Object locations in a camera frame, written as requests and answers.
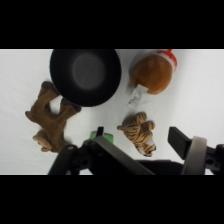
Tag small green object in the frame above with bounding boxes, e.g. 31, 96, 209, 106
89, 130, 115, 145

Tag orange plush toy white tag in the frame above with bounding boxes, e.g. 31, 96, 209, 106
126, 49, 178, 109

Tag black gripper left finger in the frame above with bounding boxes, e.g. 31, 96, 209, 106
48, 126, 155, 176

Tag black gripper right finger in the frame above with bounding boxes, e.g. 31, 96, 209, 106
167, 126, 224, 176

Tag brown moose plush toy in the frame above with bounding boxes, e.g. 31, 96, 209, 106
24, 80, 83, 154

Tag striped tiger plush toy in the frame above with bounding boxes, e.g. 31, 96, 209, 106
116, 111, 157, 158

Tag black frying pan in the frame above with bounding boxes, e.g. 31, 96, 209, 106
49, 49, 123, 108

